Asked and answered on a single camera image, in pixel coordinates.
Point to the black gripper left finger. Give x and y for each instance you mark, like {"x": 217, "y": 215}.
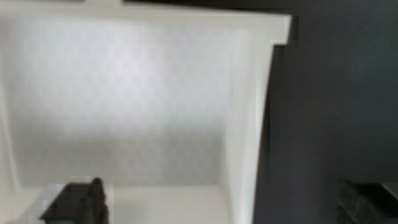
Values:
{"x": 78, "y": 205}

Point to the white drawer box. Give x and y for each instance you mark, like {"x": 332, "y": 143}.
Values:
{"x": 133, "y": 83}

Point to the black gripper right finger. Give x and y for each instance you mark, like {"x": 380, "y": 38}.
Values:
{"x": 366, "y": 203}

